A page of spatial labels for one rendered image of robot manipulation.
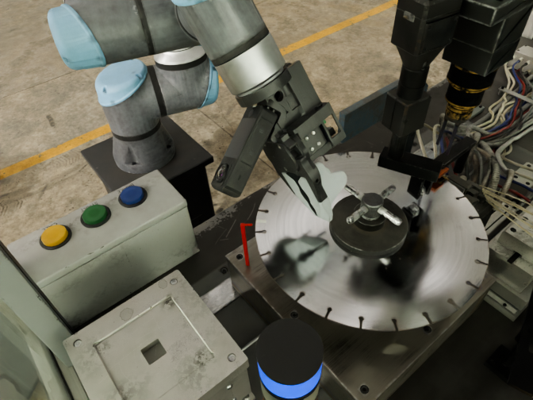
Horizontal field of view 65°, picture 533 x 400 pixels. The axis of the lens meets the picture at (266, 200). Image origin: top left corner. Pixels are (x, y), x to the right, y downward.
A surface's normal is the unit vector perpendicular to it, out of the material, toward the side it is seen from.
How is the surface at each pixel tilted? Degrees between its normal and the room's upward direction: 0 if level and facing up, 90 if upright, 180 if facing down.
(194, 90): 82
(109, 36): 75
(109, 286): 90
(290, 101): 61
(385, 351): 0
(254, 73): 71
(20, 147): 0
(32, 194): 0
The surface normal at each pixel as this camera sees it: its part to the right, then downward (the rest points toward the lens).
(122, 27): 0.30, 0.32
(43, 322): 0.62, 0.55
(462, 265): -0.04, -0.69
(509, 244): -0.78, 0.48
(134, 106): 0.40, 0.61
